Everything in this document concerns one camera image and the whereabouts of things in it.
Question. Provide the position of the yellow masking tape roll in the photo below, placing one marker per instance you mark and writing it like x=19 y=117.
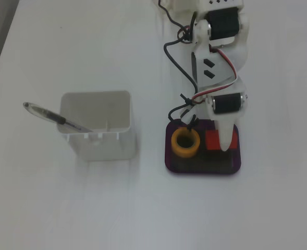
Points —
x=178 y=149

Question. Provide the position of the white plastic pen holder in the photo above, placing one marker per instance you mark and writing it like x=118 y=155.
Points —
x=109 y=148

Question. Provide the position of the purple metal tray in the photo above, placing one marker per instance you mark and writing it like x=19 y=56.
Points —
x=202 y=166

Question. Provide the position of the black zip tie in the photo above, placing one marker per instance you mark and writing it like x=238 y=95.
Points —
x=185 y=99

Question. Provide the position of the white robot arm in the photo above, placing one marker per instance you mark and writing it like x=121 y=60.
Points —
x=221 y=73

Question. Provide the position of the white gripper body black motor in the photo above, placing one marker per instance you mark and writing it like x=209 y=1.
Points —
x=226 y=105

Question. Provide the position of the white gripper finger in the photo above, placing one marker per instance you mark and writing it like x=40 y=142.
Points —
x=225 y=135

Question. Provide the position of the red cube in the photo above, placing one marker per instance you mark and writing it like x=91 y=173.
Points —
x=211 y=140

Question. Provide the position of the black ballpoint pen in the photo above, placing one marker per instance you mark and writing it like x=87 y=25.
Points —
x=51 y=114

